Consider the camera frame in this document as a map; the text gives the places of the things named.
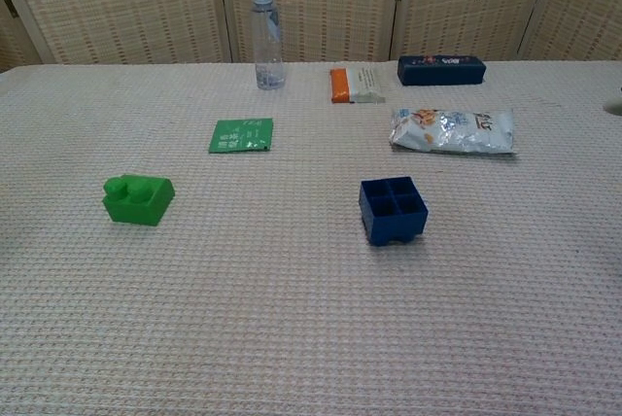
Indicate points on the bamboo folding screen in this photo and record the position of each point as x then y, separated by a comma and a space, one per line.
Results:
461, 3

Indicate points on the clear plastic water bottle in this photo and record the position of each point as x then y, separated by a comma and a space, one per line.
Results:
268, 46

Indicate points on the beige woven tablecloth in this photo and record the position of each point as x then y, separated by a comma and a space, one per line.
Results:
291, 299

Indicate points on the white crinkled snack bag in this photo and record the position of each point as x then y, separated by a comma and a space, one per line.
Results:
452, 131

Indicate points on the orange and white snack packet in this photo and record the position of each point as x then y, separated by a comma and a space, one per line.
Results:
357, 85

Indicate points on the dark blue rectangular box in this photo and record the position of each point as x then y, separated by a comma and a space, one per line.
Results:
439, 71

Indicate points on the green square sachet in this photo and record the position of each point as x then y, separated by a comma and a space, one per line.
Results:
240, 136

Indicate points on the blue building block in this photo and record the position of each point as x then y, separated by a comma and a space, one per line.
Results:
393, 221

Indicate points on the green toy brick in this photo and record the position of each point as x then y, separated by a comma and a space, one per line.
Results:
138, 207

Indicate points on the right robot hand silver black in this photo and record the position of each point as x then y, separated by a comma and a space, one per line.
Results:
614, 109

